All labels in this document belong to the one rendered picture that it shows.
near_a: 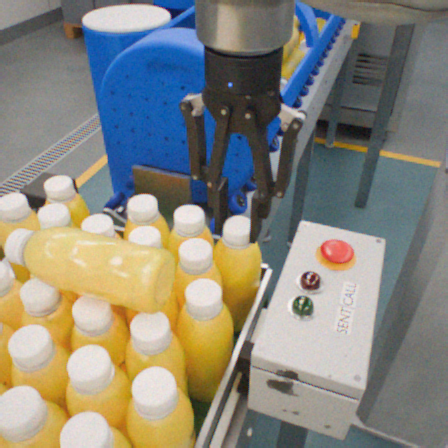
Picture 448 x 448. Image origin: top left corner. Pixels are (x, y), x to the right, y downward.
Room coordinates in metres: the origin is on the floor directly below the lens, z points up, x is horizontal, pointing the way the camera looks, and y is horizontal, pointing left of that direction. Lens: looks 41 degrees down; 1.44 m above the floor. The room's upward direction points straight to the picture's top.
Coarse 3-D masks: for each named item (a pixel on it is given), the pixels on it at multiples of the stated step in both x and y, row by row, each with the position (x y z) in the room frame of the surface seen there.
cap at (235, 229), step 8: (232, 216) 0.45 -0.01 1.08; (240, 216) 0.45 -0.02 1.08; (224, 224) 0.43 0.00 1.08; (232, 224) 0.43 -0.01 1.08; (240, 224) 0.43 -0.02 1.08; (248, 224) 0.43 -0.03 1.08; (224, 232) 0.42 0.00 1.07; (232, 232) 0.42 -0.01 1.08; (240, 232) 0.42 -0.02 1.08; (248, 232) 0.42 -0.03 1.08; (232, 240) 0.41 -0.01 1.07; (240, 240) 0.41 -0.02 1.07; (248, 240) 0.42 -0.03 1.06
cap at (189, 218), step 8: (184, 208) 0.46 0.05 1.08; (192, 208) 0.46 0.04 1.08; (200, 208) 0.46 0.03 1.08; (176, 216) 0.45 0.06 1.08; (184, 216) 0.45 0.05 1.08; (192, 216) 0.45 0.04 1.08; (200, 216) 0.45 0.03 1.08; (176, 224) 0.44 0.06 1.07; (184, 224) 0.43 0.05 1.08; (192, 224) 0.43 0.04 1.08; (200, 224) 0.44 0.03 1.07; (184, 232) 0.44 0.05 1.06; (192, 232) 0.43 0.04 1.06
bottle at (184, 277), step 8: (216, 264) 0.39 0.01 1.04; (176, 272) 0.38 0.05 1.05; (184, 272) 0.37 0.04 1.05; (192, 272) 0.37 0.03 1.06; (200, 272) 0.37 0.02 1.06; (208, 272) 0.37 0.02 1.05; (216, 272) 0.38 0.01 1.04; (176, 280) 0.37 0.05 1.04; (184, 280) 0.36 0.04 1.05; (192, 280) 0.36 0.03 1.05; (216, 280) 0.37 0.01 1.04; (176, 288) 0.37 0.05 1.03; (184, 288) 0.36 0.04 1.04; (184, 296) 0.36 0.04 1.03
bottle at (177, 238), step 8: (176, 232) 0.44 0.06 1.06; (200, 232) 0.44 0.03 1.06; (208, 232) 0.45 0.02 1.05; (176, 240) 0.44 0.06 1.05; (184, 240) 0.43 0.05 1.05; (208, 240) 0.44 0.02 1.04; (168, 248) 0.44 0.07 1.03; (176, 248) 0.43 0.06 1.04; (176, 256) 0.43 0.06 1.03; (176, 264) 0.43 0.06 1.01
